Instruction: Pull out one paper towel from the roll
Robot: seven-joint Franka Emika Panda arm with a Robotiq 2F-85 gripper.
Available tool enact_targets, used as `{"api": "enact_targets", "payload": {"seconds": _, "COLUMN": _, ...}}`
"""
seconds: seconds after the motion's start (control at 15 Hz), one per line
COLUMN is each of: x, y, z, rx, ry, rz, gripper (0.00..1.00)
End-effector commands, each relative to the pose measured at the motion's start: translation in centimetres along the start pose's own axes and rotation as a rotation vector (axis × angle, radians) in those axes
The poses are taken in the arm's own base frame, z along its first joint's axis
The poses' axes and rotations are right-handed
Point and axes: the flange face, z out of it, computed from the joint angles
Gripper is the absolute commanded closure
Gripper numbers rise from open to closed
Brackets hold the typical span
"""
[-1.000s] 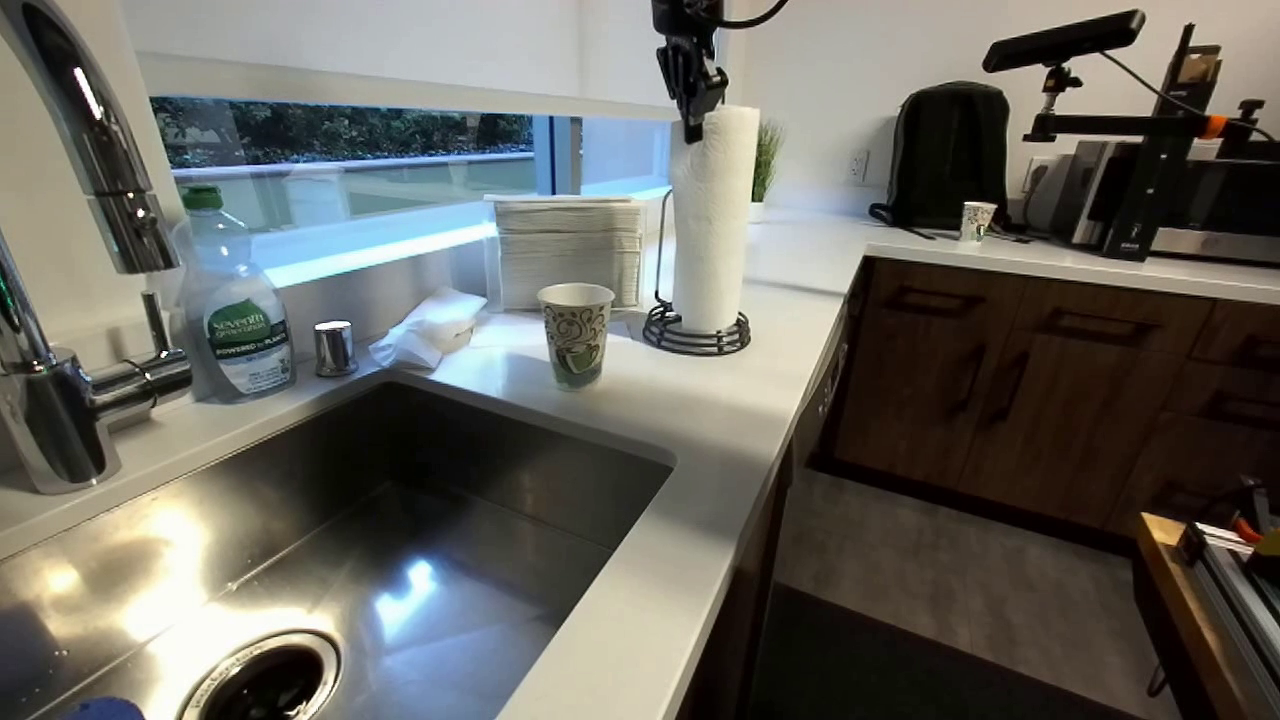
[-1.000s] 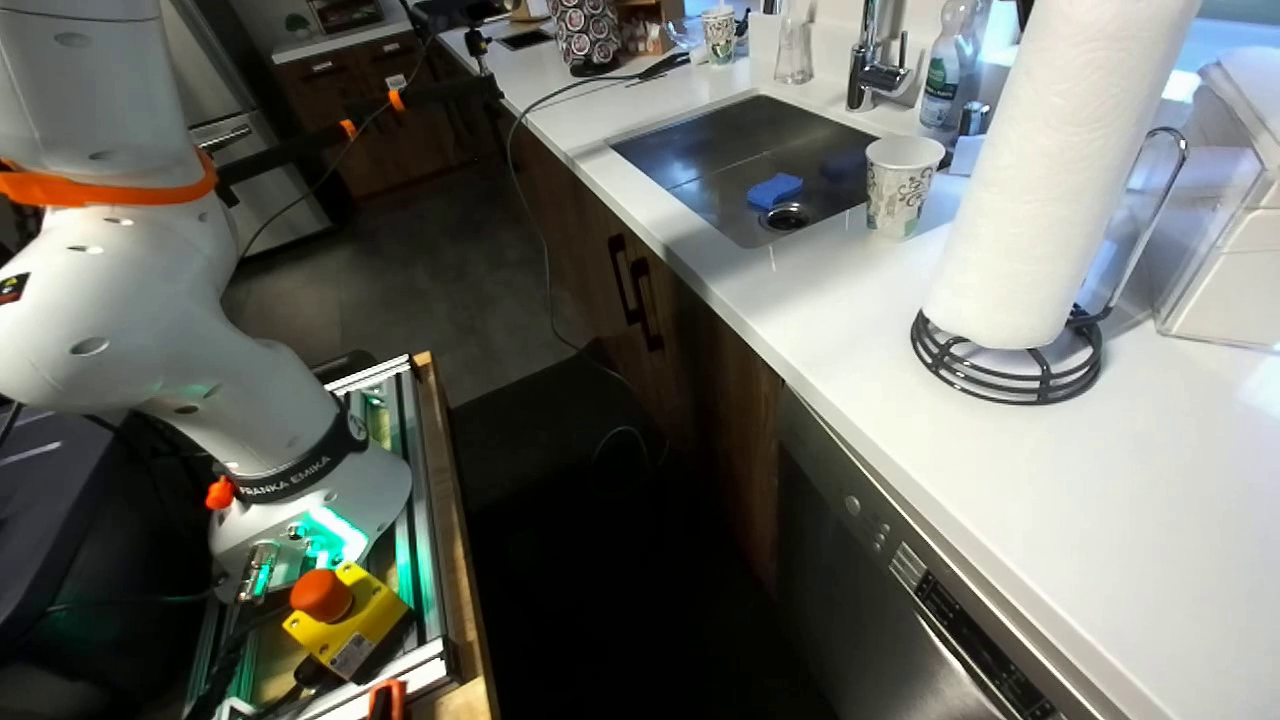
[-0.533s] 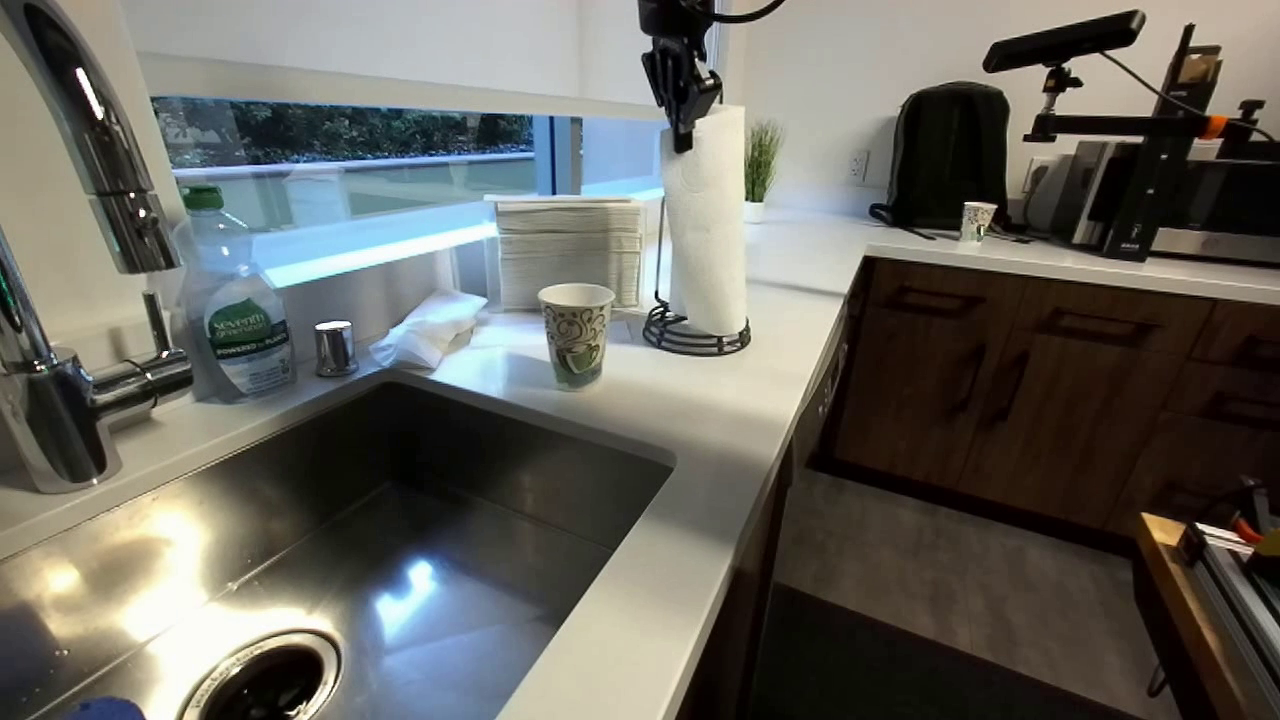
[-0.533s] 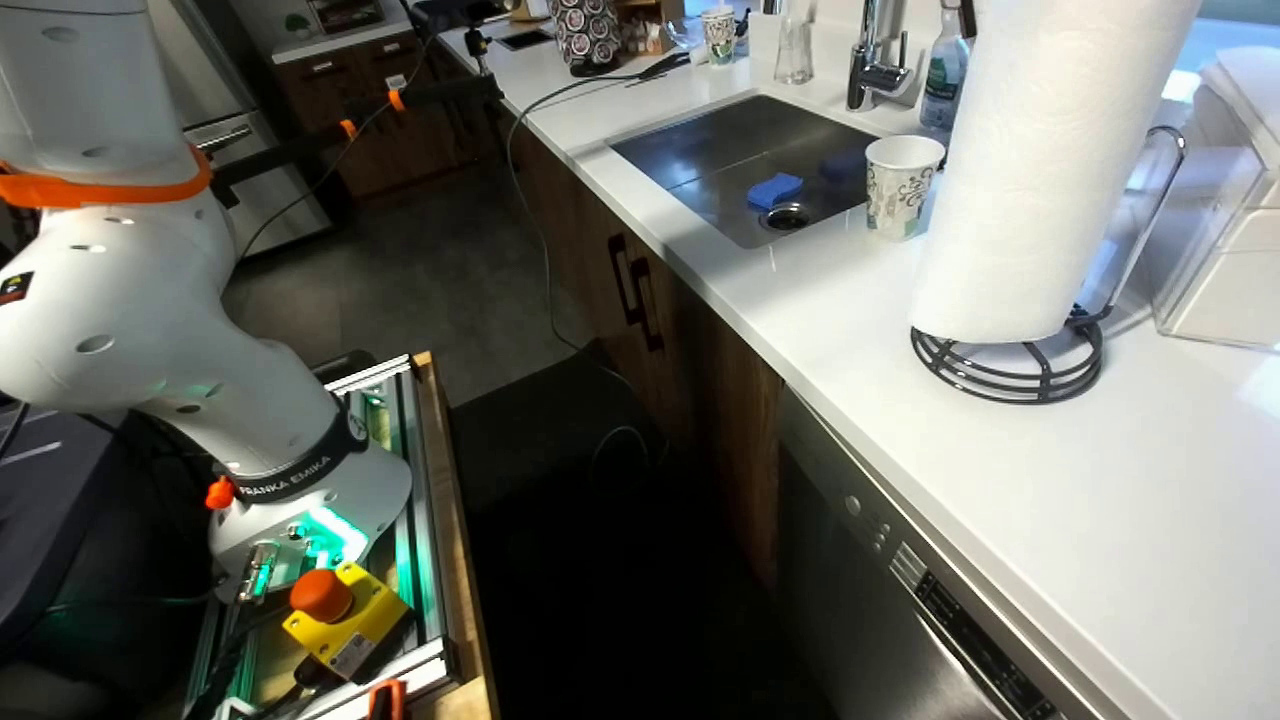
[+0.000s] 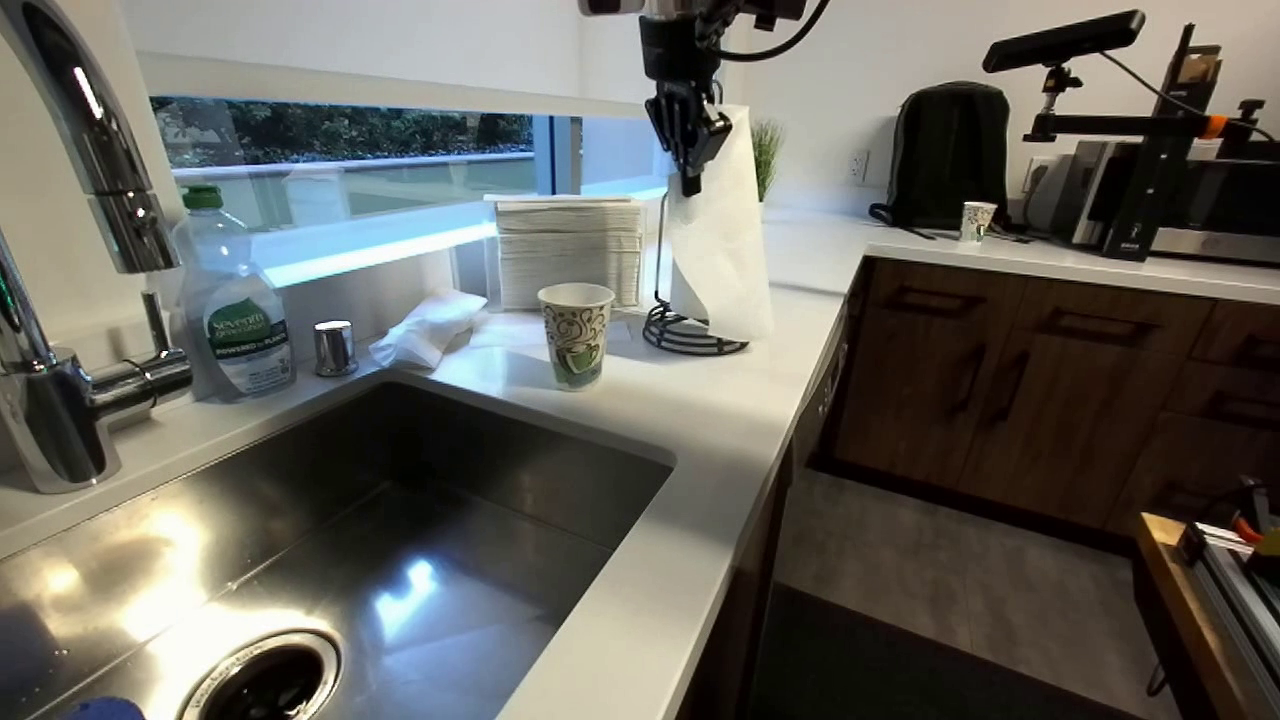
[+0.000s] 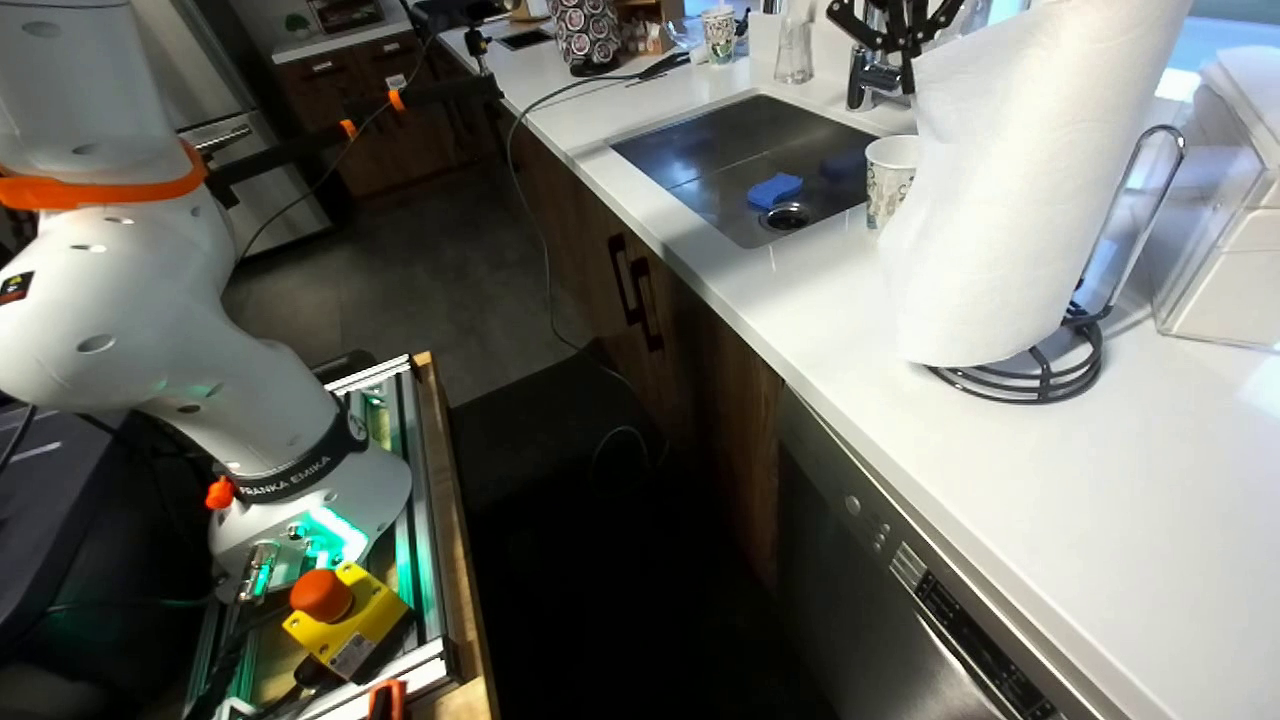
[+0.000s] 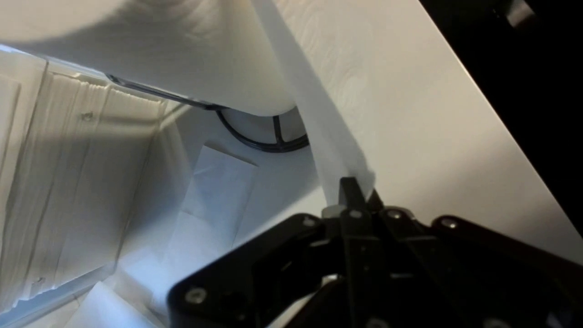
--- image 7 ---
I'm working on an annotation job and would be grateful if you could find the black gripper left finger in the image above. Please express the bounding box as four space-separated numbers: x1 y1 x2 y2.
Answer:
166 177 367 328

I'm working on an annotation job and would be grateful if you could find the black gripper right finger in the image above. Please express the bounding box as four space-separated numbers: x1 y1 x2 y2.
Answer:
363 188 583 328

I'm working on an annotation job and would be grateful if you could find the white paper towel roll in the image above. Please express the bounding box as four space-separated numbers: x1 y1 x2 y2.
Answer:
0 0 303 118

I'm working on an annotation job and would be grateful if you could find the black wire towel holder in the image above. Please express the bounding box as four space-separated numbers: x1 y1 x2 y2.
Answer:
108 71 312 153

